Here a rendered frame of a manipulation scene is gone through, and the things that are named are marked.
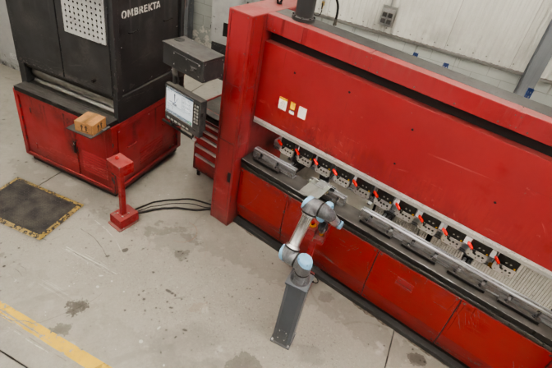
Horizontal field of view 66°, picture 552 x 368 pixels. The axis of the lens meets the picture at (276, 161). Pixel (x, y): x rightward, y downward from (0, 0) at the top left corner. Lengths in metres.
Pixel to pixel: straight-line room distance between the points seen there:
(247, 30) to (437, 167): 1.82
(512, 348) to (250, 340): 2.05
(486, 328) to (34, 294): 3.73
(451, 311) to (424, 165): 1.25
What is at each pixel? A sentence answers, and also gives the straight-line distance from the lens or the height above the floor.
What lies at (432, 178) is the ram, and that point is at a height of 1.57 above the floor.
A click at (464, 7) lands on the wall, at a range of 7.35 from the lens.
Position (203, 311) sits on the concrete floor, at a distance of 4.05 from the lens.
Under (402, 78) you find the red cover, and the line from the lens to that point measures 3.21.
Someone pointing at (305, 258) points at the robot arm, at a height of 1.00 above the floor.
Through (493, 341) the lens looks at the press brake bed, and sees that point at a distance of 3.99.
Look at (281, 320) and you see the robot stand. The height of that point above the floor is 0.32.
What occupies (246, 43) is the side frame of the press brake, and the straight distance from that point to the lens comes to 3.64.
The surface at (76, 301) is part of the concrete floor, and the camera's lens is 4.21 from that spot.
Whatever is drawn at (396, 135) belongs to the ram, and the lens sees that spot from 3.39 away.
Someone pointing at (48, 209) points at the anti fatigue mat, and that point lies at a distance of 5.07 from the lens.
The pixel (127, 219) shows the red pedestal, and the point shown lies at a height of 0.10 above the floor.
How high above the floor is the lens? 3.33
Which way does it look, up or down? 35 degrees down
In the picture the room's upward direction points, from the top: 11 degrees clockwise
